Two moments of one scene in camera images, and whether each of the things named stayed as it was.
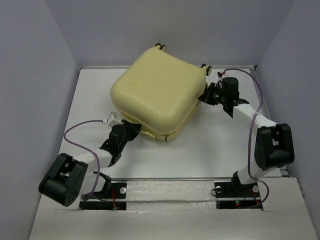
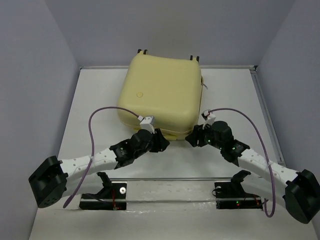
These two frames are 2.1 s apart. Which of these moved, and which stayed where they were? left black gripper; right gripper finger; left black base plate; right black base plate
Moved: left black gripper; right gripper finger
Stayed: left black base plate; right black base plate
